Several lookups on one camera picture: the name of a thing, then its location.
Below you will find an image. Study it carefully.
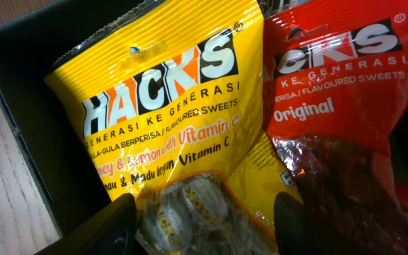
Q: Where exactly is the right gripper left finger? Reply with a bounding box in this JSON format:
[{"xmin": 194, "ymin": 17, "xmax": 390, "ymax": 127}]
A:
[{"xmin": 36, "ymin": 193, "xmax": 136, "ymax": 255}]

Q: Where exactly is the dark green open box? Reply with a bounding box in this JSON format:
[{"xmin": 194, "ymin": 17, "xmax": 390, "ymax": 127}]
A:
[{"xmin": 0, "ymin": 0, "xmax": 137, "ymax": 235}]

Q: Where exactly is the red Hacks candy bag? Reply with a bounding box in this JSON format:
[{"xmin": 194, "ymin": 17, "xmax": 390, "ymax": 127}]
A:
[{"xmin": 263, "ymin": 1, "xmax": 408, "ymax": 254}]

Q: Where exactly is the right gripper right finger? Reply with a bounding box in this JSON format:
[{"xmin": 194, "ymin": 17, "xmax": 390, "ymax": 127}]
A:
[{"xmin": 273, "ymin": 192, "xmax": 335, "ymax": 255}]

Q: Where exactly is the yellow Hacks candy bag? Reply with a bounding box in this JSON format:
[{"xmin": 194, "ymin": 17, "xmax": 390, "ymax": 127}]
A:
[{"xmin": 45, "ymin": 0, "xmax": 299, "ymax": 254}]

